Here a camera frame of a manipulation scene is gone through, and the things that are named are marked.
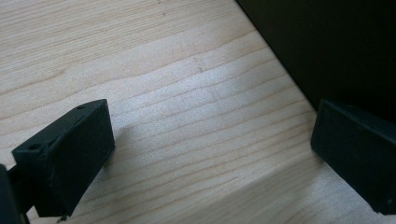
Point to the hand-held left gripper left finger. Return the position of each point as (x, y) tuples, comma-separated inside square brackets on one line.
[(68, 165)]

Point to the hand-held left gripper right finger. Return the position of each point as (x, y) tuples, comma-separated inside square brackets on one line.
[(355, 155)]

